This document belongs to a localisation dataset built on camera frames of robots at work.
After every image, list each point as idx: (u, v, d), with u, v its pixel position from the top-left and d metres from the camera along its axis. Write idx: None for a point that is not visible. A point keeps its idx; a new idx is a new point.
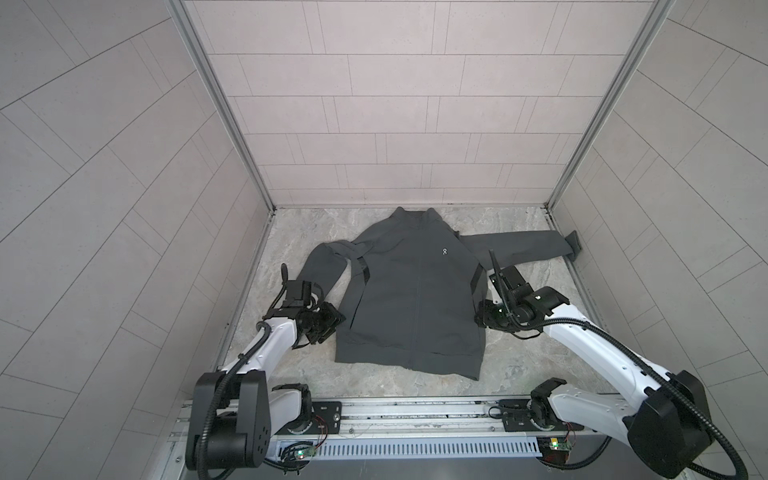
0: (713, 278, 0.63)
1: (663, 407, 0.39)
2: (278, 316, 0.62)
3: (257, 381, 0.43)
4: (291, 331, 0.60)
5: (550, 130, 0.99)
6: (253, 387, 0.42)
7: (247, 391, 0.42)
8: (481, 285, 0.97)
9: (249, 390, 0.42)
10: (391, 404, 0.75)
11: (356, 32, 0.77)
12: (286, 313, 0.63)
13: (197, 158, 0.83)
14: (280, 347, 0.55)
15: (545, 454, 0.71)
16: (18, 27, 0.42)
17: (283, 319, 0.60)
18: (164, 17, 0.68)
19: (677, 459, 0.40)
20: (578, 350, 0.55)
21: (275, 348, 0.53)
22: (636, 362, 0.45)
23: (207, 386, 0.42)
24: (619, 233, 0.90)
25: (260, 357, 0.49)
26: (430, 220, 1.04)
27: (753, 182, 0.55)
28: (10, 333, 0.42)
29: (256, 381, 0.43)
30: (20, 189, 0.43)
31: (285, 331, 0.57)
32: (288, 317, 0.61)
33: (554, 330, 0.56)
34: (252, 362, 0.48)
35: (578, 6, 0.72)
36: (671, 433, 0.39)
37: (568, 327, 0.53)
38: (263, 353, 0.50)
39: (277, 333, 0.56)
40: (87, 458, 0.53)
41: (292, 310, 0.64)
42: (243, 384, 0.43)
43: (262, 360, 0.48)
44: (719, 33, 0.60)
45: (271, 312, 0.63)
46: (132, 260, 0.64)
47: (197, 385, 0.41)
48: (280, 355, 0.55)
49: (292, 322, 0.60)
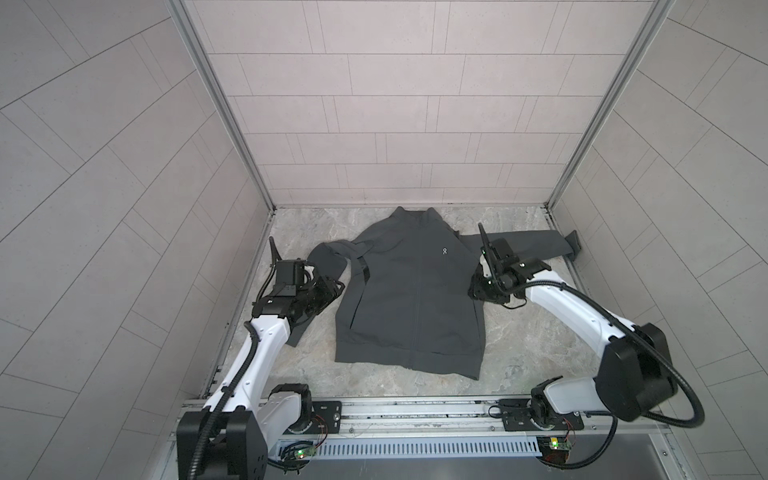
0: (713, 277, 0.63)
1: (622, 350, 0.42)
2: (267, 312, 0.56)
3: (247, 419, 0.40)
4: (283, 331, 0.55)
5: (550, 129, 0.98)
6: (242, 427, 0.39)
7: (235, 432, 0.39)
8: None
9: (238, 430, 0.39)
10: (391, 404, 0.75)
11: (356, 32, 0.77)
12: (276, 308, 0.57)
13: (197, 158, 0.83)
14: (271, 357, 0.51)
15: (545, 454, 0.71)
16: (17, 27, 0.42)
17: (272, 320, 0.54)
18: (164, 16, 0.69)
19: (635, 402, 0.42)
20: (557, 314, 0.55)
21: (265, 362, 0.48)
22: (605, 314, 0.48)
23: (190, 426, 0.39)
24: (619, 232, 0.90)
25: (247, 382, 0.45)
26: (430, 219, 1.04)
27: (753, 182, 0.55)
28: (11, 333, 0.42)
29: (245, 420, 0.40)
30: (20, 188, 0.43)
31: (275, 335, 0.52)
32: (276, 315, 0.55)
33: (533, 291, 0.60)
34: (238, 395, 0.43)
35: (578, 5, 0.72)
36: (627, 375, 0.42)
37: (546, 288, 0.57)
38: (251, 377, 0.45)
39: (265, 342, 0.51)
40: (87, 458, 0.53)
41: (283, 302, 0.58)
42: (231, 424, 0.39)
43: (249, 388, 0.44)
44: (719, 33, 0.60)
45: (260, 305, 0.57)
46: (132, 260, 0.64)
47: (180, 425, 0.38)
48: (272, 365, 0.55)
49: (282, 322, 0.54)
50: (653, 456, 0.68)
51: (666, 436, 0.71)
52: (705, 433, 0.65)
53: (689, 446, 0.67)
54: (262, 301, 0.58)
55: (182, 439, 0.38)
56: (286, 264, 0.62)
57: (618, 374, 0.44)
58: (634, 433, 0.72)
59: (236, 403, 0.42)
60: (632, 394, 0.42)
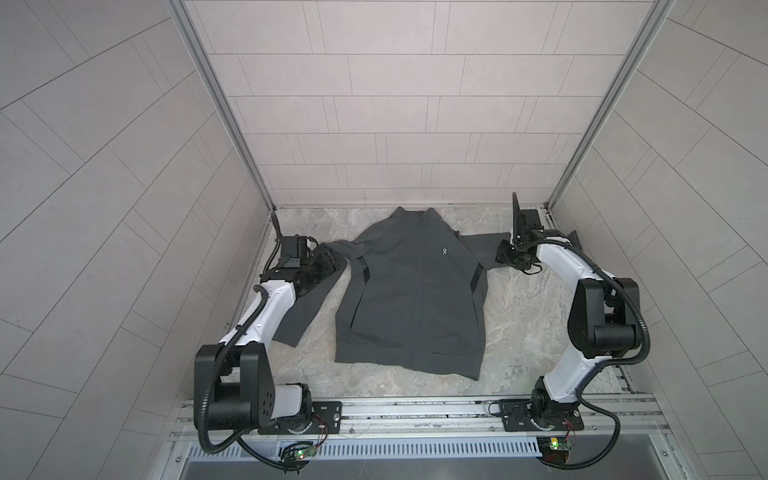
0: (713, 278, 0.63)
1: (594, 288, 0.49)
2: (276, 279, 0.60)
3: (257, 352, 0.43)
4: (290, 294, 0.59)
5: (551, 129, 0.98)
6: (253, 359, 0.42)
7: (247, 361, 0.42)
8: (481, 285, 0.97)
9: (250, 360, 0.42)
10: (391, 404, 0.75)
11: (356, 31, 0.77)
12: (284, 275, 0.61)
13: (197, 158, 0.83)
14: (278, 313, 0.54)
15: (545, 454, 0.71)
16: (18, 27, 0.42)
17: (280, 283, 0.59)
18: (164, 17, 0.68)
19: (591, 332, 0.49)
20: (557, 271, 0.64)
21: (273, 314, 0.52)
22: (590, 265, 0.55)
23: (206, 358, 0.42)
24: (619, 232, 0.90)
25: (258, 325, 0.49)
26: (430, 220, 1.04)
27: (753, 182, 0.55)
28: (12, 333, 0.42)
29: (256, 352, 0.43)
30: (20, 189, 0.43)
31: (283, 294, 0.57)
32: (286, 281, 0.59)
33: (543, 250, 0.68)
34: (250, 332, 0.47)
35: (578, 6, 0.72)
36: (592, 310, 0.49)
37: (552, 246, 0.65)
38: (261, 321, 0.50)
39: (274, 297, 0.55)
40: (88, 457, 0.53)
41: (290, 271, 0.62)
42: (243, 355, 0.43)
43: (260, 329, 0.48)
44: (719, 33, 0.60)
45: (269, 273, 0.62)
46: (132, 260, 0.64)
47: (197, 356, 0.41)
48: (279, 321, 0.55)
49: (289, 284, 0.59)
50: (653, 455, 0.69)
51: (666, 436, 0.71)
52: (706, 433, 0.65)
53: (689, 446, 0.67)
54: (270, 271, 0.62)
55: (199, 369, 0.41)
56: (289, 239, 0.66)
57: (583, 308, 0.51)
58: (635, 433, 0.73)
59: (248, 339, 0.46)
60: (591, 324, 0.49)
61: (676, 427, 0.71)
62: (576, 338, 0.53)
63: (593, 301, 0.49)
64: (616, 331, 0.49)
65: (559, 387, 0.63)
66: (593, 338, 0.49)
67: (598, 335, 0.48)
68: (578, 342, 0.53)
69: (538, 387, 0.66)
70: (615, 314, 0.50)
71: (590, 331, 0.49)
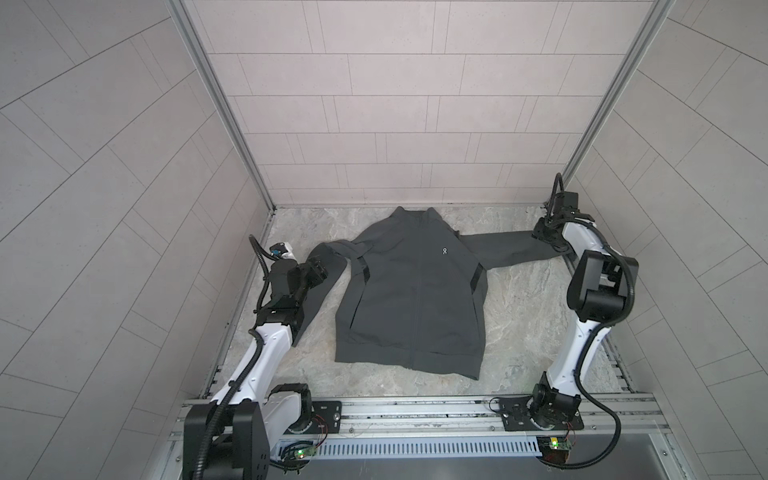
0: (714, 278, 0.62)
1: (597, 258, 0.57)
2: (271, 322, 0.59)
3: (252, 411, 0.41)
4: (287, 338, 0.57)
5: (551, 129, 0.98)
6: (248, 419, 0.40)
7: (240, 423, 0.40)
8: (481, 285, 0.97)
9: (243, 422, 0.40)
10: (391, 404, 0.75)
11: (356, 31, 0.77)
12: (279, 317, 0.60)
13: (197, 157, 0.83)
14: (274, 359, 0.52)
15: (545, 454, 0.71)
16: (18, 27, 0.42)
17: (275, 327, 0.57)
18: (164, 17, 0.68)
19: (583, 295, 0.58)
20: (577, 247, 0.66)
21: (269, 363, 0.50)
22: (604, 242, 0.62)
23: (198, 420, 0.40)
24: (619, 232, 0.90)
25: (252, 379, 0.47)
26: (430, 219, 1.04)
27: (753, 182, 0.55)
28: (11, 333, 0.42)
29: (250, 413, 0.41)
30: (21, 189, 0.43)
31: (279, 340, 0.55)
32: (281, 328, 0.57)
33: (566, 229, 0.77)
34: (245, 389, 0.45)
35: (578, 5, 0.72)
36: (589, 276, 0.57)
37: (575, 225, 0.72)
38: (256, 374, 0.48)
39: (270, 345, 0.53)
40: (88, 457, 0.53)
41: (286, 311, 0.62)
42: (236, 416, 0.41)
43: (254, 384, 0.46)
44: (719, 33, 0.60)
45: (263, 315, 0.61)
46: (132, 259, 0.64)
47: (188, 418, 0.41)
48: (275, 367, 0.52)
49: (285, 328, 0.57)
50: (653, 456, 0.68)
51: (666, 436, 0.71)
52: (706, 433, 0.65)
53: (689, 446, 0.67)
54: (264, 312, 0.61)
55: (190, 431, 0.40)
56: (279, 274, 0.61)
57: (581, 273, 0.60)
58: (635, 433, 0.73)
59: (242, 396, 0.44)
60: (585, 289, 0.57)
61: (676, 427, 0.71)
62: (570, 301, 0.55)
63: (591, 268, 0.57)
64: (608, 299, 0.57)
65: (559, 371, 0.66)
66: (585, 300, 0.58)
67: (589, 299, 0.57)
68: (571, 305, 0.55)
69: (541, 383, 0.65)
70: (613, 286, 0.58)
71: (583, 293, 0.58)
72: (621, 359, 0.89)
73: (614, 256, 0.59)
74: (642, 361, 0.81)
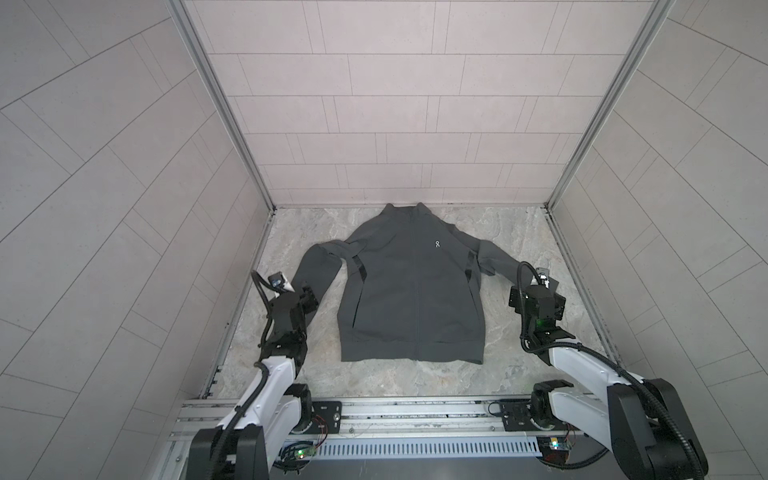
0: (714, 278, 0.62)
1: (629, 397, 0.43)
2: (276, 355, 0.61)
3: (256, 435, 0.42)
4: (290, 371, 0.59)
5: (551, 129, 0.98)
6: (252, 443, 0.41)
7: (244, 448, 0.41)
8: (477, 273, 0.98)
9: (247, 446, 0.41)
10: (391, 404, 0.75)
11: (356, 32, 0.77)
12: (284, 351, 0.63)
13: (197, 157, 0.83)
14: (279, 391, 0.54)
15: (545, 454, 0.71)
16: (18, 28, 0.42)
17: (280, 358, 0.61)
18: (164, 16, 0.69)
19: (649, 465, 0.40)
20: (576, 377, 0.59)
21: (274, 392, 0.52)
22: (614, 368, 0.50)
23: (204, 443, 0.42)
24: (620, 233, 0.90)
25: (257, 407, 0.48)
26: (421, 214, 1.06)
27: (753, 183, 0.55)
28: (12, 333, 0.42)
29: (254, 437, 0.42)
30: (21, 189, 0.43)
31: (284, 371, 0.57)
32: (286, 357, 0.61)
33: (557, 356, 0.62)
34: (249, 416, 0.46)
35: (578, 7, 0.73)
36: (632, 422, 0.42)
37: (567, 350, 0.59)
38: (261, 402, 0.49)
39: (275, 374, 0.56)
40: (88, 458, 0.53)
41: (290, 345, 0.65)
42: (241, 440, 0.44)
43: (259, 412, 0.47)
44: (719, 33, 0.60)
45: (268, 350, 0.63)
46: (132, 259, 0.64)
47: (194, 442, 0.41)
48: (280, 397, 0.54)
49: (290, 360, 0.60)
50: None
51: None
52: (706, 433, 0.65)
53: None
54: (268, 347, 0.66)
55: (195, 456, 0.41)
56: (283, 311, 0.63)
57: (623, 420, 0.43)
58: None
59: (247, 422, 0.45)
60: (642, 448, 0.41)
61: None
62: (624, 458, 0.44)
63: (630, 411, 0.42)
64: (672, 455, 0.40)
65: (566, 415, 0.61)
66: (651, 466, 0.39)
67: (654, 462, 0.40)
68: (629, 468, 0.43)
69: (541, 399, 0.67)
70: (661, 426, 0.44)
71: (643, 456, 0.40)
72: (620, 359, 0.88)
73: (649, 394, 0.46)
74: (642, 360, 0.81)
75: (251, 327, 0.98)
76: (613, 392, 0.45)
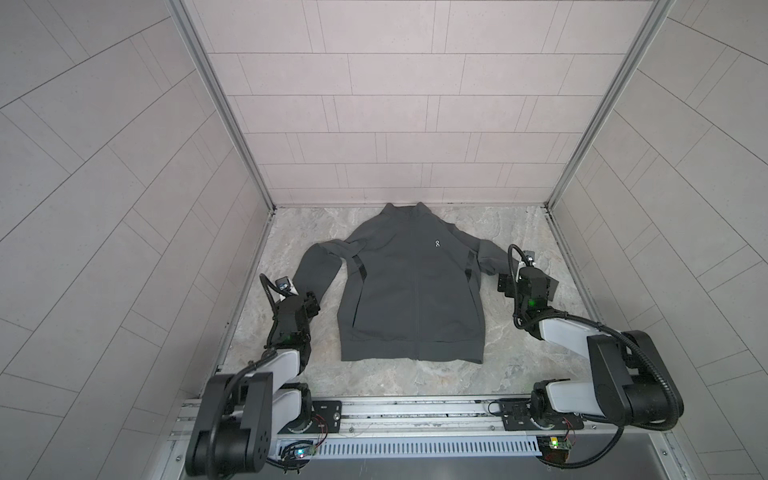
0: (714, 277, 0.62)
1: (607, 345, 0.46)
2: None
3: (266, 381, 0.45)
4: (295, 359, 0.62)
5: (551, 128, 0.98)
6: (262, 387, 0.45)
7: (254, 391, 0.44)
8: (477, 272, 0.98)
9: (258, 389, 0.44)
10: (391, 404, 0.75)
11: (356, 31, 0.77)
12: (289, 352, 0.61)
13: (197, 157, 0.83)
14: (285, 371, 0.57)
15: (545, 454, 0.71)
16: (18, 27, 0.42)
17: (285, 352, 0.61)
18: (164, 16, 0.69)
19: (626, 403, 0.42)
20: (565, 346, 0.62)
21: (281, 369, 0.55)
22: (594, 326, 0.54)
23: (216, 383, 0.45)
24: (619, 232, 0.90)
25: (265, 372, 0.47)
26: (420, 214, 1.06)
27: (753, 182, 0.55)
28: (11, 333, 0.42)
29: (265, 382, 0.45)
30: (20, 189, 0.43)
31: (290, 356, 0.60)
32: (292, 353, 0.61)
33: (547, 327, 0.65)
34: None
35: (578, 6, 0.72)
36: (610, 365, 0.45)
37: (554, 318, 0.63)
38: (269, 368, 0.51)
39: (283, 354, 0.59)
40: (88, 457, 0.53)
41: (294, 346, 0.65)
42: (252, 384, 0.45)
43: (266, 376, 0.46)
44: (719, 33, 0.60)
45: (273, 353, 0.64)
46: (132, 259, 0.64)
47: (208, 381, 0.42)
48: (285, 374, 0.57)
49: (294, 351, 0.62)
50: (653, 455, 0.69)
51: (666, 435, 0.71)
52: (706, 432, 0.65)
53: (689, 446, 0.67)
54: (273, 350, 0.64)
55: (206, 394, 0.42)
56: (287, 312, 0.67)
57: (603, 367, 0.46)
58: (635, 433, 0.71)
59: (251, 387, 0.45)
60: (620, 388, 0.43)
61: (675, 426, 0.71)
62: (608, 404, 0.46)
63: (608, 357, 0.45)
64: (649, 394, 0.43)
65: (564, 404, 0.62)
66: (630, 405, 0.42)
67: (633, 402, 0.42)
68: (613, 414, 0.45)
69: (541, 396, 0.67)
70: (640, 376, 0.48)
71: (622, 396, 0.43)
72: None
73: (625, 340, 0.49)
74: None
75: (251, 327, 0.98)
76: (595, 343, 0.48)
